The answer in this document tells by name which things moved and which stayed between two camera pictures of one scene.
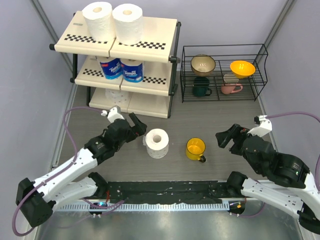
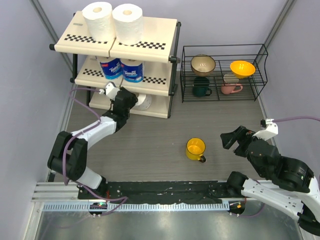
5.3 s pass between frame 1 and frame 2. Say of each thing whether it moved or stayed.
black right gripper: stayed
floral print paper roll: moved
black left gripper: moved
